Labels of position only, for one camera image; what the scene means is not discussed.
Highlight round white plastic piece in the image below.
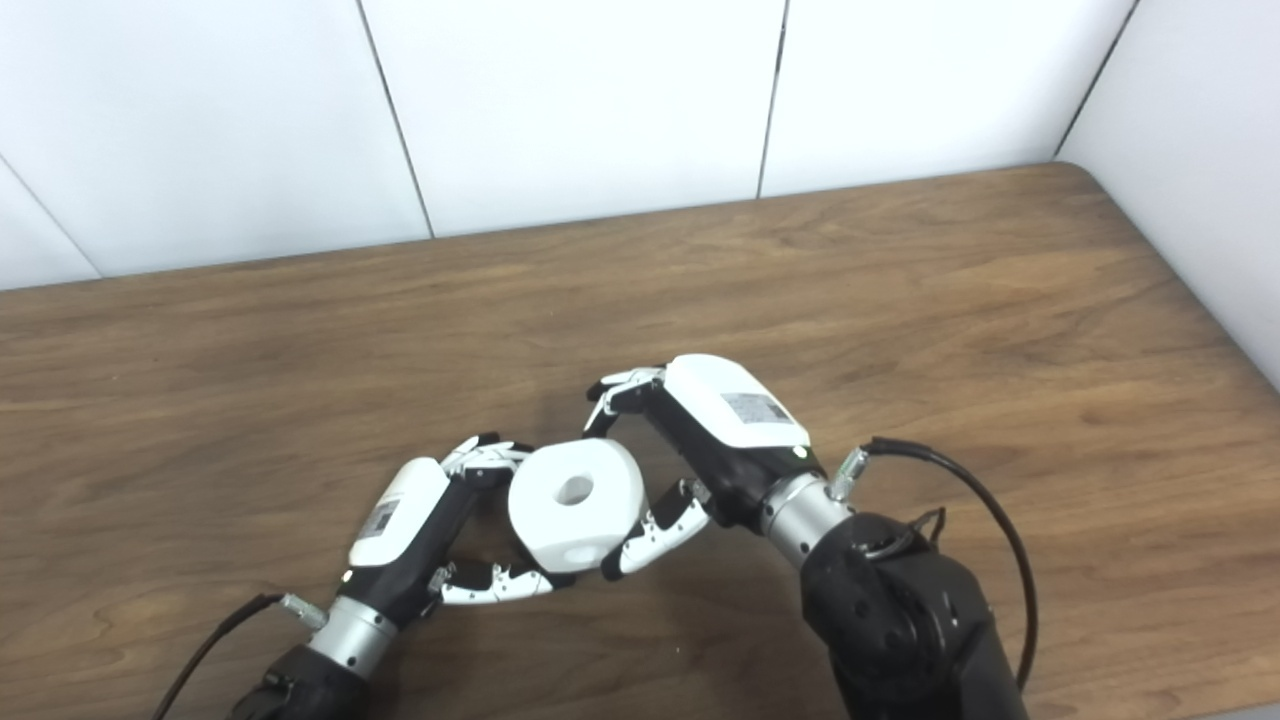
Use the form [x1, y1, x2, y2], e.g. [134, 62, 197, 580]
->
[507, 438, 646, 575]

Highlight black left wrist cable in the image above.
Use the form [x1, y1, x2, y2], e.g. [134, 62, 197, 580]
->
[152, 593, 329, 720]

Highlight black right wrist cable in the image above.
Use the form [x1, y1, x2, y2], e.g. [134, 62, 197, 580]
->
[828, 437, 1039, 691]

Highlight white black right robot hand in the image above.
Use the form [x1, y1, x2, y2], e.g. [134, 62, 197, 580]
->
[583, 354, 856, 581]

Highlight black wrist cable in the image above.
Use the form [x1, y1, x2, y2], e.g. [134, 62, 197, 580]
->
[152, 593, 329, 720]
[828, 437, 1039, 691]

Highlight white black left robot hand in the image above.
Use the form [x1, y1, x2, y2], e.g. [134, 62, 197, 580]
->
[305, 432, 561, 673]

